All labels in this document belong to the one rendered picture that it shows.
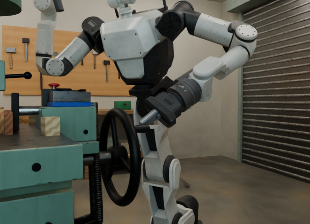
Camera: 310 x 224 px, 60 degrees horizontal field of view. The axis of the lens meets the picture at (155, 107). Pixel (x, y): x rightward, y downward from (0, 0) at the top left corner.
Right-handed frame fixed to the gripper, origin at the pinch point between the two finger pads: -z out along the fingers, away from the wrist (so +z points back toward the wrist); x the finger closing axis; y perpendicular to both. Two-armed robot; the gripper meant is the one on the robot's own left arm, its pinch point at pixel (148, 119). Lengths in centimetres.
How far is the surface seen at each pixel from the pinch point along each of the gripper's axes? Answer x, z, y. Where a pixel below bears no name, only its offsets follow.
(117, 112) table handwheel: 5.5, -6.7, 3.9
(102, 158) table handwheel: 1.4, -16.6, -4.8
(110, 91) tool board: 233, 97, -210
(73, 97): 10.1, -15.5, 12.6
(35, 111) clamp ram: 14.5, -24.8, 10.8
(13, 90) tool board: 284, -14, -168
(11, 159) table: -10.2, -33.1, 25.7
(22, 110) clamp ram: 15.6, -27.1, 12.3
